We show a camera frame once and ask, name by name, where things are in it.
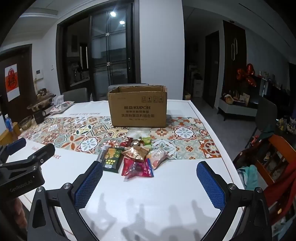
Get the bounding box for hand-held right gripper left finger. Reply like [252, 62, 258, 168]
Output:
[27, 161, 104, 241]

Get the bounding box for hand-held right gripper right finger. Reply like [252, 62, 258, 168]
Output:
[196, 161, 272, 241]

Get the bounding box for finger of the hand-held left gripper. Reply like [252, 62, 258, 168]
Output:
[0, 138, 26, 160]
[22, 143, 56, 168]

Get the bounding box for silver stick packet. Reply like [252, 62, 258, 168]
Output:
[97, 145, 109, 164]

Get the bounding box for dark green snack packet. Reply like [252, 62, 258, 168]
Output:
[102, 147, 125, 173]

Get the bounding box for red snack packet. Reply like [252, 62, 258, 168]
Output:
[121, 158, 154, 178]

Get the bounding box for gold brown snack packet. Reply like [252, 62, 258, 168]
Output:
[122, 146, 150, 163]

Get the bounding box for pink white snack packet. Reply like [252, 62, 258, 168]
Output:
[148, 147, 170, 169]

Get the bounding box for small green candy packet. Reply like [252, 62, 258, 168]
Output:
[141, 137, 153, 149]

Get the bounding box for brown cardboard box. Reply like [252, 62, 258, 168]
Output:
[107, 85, 167, 128]

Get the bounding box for person's left hand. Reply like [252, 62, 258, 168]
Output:
[10, 198, 27, 230]

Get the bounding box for glass bowl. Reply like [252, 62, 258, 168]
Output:
[18, 116, 32, 130]

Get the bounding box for black mug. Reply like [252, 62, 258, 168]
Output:
[33, 111, 47, 124]

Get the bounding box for teal cloth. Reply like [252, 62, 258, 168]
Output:
[238, 164, 258, 190]

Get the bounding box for leaf-printed white bag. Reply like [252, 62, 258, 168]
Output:
[50, 101, 75, 114]

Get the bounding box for tile-patterned white tablecloth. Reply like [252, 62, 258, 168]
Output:
[5, 99, 245, 241]

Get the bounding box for metal cooking pot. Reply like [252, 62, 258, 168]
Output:
[26, 91, 56, 112]

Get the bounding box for grey dining chair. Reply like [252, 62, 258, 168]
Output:
[62, 88, 88, 102]

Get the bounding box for red cloth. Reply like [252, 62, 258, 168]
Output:
[264, 158, 296, 223]

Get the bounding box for dark green cloth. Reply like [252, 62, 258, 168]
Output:
[258, 125, 275, 141]

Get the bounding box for orange wooden chair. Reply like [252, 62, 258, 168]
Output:
[255, 134, 296, 186]

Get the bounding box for white sideboard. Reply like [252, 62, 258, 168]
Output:
[218, 96, 258, 121]

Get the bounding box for dark dining chair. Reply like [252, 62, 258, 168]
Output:
[251, 96, 278, 139]

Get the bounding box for white floor box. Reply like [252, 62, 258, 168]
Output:
[193, 79, 203, 98]

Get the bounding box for red foil balloons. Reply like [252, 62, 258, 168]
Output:
[236, 63, 257, 87]

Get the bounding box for dark wooden door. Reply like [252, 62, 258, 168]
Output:
[223, 20, 247, 98]

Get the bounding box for glass sliding door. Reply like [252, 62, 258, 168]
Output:
[57, 0, 139, 102]

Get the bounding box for red wall calendar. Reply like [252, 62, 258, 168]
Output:
[5, 64, 18, 102]

